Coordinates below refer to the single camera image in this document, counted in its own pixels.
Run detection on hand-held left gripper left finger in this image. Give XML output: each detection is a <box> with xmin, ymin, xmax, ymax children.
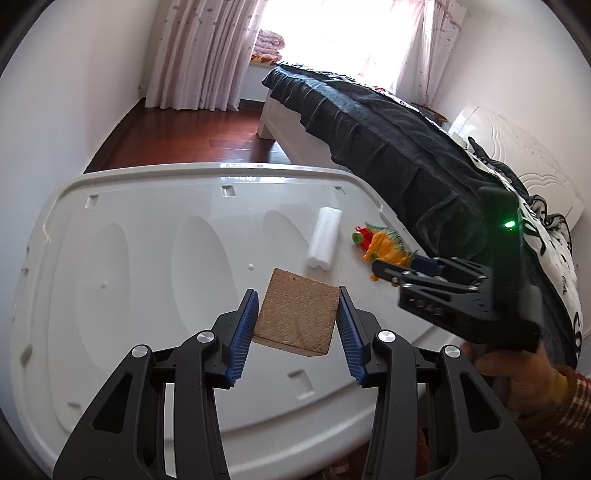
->
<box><xmin>53</xmin><ymin>288</ymin><xmax>260</xmax><ymax>480</ymax></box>

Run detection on white plastic storage box lid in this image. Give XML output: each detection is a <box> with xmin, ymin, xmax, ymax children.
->
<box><xmin>13</xmin><ymin>161</ymin><xmax>467</xmax><ymax>476</ymax></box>

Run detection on white bed headboard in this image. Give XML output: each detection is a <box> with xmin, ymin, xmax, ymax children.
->
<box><xmin>450</xmin><ymin>105</ymin><xmax>585</xmax><ymax>227</ymax></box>

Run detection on bed with dark blanket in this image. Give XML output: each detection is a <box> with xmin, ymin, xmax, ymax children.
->
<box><xmin>262</xmin><ymin>64</ymin><xmax>578</xmax><ymax>365</ymax></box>

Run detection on white foam roll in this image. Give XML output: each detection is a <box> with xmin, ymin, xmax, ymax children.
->
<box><xmin>305</xmin><ymin>207</ymin><xmax>343</xmax><ymax>271</ymax></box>

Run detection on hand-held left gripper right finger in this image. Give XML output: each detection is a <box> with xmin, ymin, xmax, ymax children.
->
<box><xmin>335</xmin><ymin>286</ymin><xmax>541</xmax><ymax>480</ymax></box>

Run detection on person's right hand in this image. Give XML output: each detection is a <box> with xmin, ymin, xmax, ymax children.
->
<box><xmin>462</xmin><ymin>342</ymin><xmax>568</xmax><ymax>415</ymax></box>

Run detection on wooden block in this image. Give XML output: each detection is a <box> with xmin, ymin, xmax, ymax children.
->
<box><xmin>253</xmin><ymin>268</ymin><xmax>341</xmax><ymax>356</ymax></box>

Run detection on person's right forearm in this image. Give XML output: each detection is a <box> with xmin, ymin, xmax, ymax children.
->
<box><xmin>517</xmin><ymin>364</ymin><xmax>591</xmax><ymax>462</ymax></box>

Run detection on pink patterned curtain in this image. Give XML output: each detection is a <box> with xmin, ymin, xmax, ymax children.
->
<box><xmin>413</xmin><ymin>0</ymin><xmax>467</xmax><ymax>112</ymax></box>
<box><xmin>145</xmin><ymin>0</ymin><xmax>269</xmax><ymax>112</ymax></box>

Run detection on orange toy dinosaur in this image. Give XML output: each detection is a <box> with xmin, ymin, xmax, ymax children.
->
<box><xmin>353</xmin><ymin>222</ymin><xmax>419</xmax><ymax>281</ymax></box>

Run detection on white black printed bedsheet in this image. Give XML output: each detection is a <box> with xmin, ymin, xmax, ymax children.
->
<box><xmin>369</xmin><ymin>85</ymin><xmax>585</xmax><ymax>365</ymax></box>

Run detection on folded pink quilts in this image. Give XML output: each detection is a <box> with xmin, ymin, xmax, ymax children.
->
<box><xmin>252</xmin><ymin>28</ymin><xmax>287</xmax><ymax>61</ymax></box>

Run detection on white bed frame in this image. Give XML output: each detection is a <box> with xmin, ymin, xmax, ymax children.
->
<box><xmin>257</xmin><ymin>97</ymin><xmax>338</xmax><ymax>164</ymax></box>

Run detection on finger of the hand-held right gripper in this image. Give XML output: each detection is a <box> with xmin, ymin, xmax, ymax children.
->
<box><xmin>372</xmin><ymin>258</ymin><xmax>482</xmax><ymax>290</ymax></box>
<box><xmin>412</xmin><ymin>257</ymin><xmax>490</xmax><ymax>278</ymax></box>

